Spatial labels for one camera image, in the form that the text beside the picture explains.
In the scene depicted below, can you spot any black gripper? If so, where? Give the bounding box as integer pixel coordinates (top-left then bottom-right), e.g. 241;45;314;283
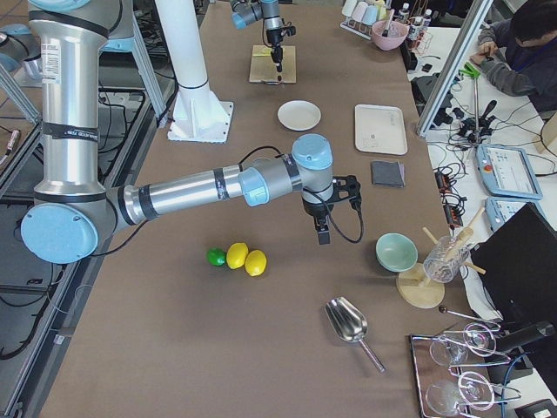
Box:
265;26;283;72
302;191;333;245

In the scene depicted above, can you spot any cream round plate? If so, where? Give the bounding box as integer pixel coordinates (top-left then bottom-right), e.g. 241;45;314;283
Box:
278;100;321;131

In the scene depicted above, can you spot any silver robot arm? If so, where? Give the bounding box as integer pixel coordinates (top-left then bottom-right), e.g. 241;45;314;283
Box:
229;0;288;73
21;1;338;264

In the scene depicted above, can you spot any cream rectangular tray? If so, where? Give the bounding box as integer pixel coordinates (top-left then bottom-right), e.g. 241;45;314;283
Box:
354;104;408;155

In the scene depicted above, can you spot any wine glass rack tray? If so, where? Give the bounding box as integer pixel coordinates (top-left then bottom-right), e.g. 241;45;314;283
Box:
408;322;521;417

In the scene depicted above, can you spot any wooden cutting board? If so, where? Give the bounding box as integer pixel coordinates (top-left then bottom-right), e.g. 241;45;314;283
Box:
249;44;297;84

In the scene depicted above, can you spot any mint green bowl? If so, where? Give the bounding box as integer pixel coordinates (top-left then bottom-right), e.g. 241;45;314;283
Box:
375;233;418;273

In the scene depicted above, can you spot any yellow lemon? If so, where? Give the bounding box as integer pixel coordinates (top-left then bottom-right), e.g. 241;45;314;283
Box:
226;242;249;269
245;250;267;277

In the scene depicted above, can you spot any grey folded cloth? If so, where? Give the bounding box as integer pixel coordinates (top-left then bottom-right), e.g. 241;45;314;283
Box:
371;160;406;188

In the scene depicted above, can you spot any rack of pastel cups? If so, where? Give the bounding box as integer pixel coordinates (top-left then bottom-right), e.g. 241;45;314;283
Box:
339;0;387;39

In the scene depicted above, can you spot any metal scoop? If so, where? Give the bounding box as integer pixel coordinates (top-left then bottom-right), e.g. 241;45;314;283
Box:
325;297;386;374

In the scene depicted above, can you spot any wooden cup stand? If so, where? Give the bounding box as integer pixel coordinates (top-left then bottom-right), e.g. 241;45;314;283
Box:
396;207;487;308

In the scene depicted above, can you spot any green lime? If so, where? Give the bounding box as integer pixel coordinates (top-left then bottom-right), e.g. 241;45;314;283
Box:
205;247;226;266

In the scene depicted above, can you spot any pink bowl with ice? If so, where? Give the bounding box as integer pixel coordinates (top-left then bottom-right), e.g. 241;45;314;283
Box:
372;20;409;51

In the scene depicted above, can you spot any clear textured glass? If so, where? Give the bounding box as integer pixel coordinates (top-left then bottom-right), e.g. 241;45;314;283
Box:
423;236;470;283

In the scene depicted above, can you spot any blue teach pendant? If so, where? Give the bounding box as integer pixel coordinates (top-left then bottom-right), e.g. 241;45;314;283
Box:
476;144;543;200
485;197;543;232

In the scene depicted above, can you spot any black monitor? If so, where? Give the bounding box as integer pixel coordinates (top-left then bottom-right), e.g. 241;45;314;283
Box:
472;203;556;326

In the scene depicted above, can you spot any seated person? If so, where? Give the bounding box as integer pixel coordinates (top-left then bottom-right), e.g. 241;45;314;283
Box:
470;0;556;118

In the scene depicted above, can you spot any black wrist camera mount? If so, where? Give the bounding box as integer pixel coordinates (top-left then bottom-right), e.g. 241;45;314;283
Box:
328;175;362;213

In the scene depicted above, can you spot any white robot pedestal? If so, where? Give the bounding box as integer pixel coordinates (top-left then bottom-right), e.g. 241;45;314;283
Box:
156;0;233;144

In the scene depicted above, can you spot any aluminium frame post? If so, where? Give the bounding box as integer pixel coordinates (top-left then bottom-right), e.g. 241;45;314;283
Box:
417;0;493;139

